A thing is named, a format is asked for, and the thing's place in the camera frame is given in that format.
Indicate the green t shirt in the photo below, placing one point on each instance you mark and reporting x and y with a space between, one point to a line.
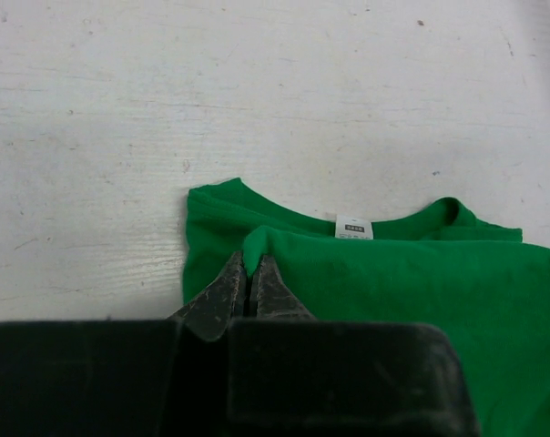
480 283

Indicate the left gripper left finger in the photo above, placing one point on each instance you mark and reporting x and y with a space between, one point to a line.
121 377

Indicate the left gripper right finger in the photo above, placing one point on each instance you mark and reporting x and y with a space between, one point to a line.
290 374

